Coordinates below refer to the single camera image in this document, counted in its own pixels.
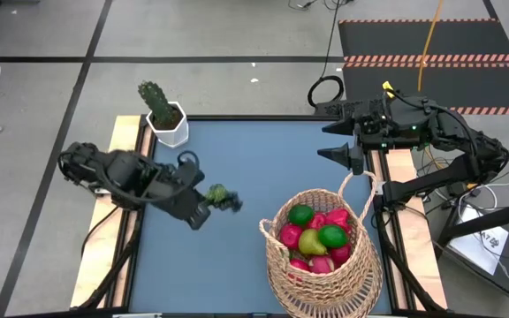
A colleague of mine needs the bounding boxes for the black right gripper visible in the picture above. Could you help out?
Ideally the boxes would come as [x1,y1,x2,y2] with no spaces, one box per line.
[316,97,417,177]

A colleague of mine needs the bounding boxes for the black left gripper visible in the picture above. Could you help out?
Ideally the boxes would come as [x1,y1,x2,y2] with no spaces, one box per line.
[146,161,214,231]

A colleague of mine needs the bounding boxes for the dark grape bunch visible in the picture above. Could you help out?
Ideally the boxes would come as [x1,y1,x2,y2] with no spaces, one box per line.
[203,183,244,215]

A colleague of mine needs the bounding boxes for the red bell pepper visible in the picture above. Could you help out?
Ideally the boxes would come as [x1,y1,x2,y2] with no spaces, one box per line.
[325,207,352,231]

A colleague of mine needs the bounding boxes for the red round fruit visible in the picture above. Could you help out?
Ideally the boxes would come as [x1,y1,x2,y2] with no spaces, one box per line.
[279,223,303,250]

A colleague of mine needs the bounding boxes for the yellow-green pear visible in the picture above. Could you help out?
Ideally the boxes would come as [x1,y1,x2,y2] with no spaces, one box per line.
[297,228,329,257]

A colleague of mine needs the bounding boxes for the glossy red apple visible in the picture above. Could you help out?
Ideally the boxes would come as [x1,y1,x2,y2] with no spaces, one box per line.
[288,256,310,273]

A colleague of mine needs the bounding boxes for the woven straw basket with handles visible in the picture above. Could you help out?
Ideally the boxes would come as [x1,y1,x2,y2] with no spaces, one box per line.
[256,170,384,306]

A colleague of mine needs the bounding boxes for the white hexagonal plant pot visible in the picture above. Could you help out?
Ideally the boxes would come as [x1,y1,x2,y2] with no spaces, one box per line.
[146,100,190,149]

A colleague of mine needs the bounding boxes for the wooden side board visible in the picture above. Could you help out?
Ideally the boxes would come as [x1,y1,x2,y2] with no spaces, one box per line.
[69,115,154,309]
[377,148,449,310]

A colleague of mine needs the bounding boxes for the black hazard-striped floor mat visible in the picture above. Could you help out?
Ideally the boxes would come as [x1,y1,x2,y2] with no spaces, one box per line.
[337,18,509,117]

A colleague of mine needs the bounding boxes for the black stand beam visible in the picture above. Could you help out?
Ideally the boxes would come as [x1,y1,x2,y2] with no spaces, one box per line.
[437,198,509,248]

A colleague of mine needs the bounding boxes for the white paper sheet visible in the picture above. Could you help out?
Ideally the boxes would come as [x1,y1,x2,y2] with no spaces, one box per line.
[448,205,509,277]

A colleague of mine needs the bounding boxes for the black left wrist camera cable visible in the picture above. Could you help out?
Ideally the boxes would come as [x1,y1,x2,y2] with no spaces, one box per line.
[176,149,201,171]

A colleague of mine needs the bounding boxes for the black coiled cable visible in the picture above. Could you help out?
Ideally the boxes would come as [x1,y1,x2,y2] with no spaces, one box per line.
[307,0,346,110]

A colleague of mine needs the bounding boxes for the yellow cable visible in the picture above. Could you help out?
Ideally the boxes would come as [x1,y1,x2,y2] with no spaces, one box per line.
[416,0,444,92]

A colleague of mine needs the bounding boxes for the tangled black cables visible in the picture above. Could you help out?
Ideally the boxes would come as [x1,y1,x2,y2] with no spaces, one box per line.
[287,0,355,12]

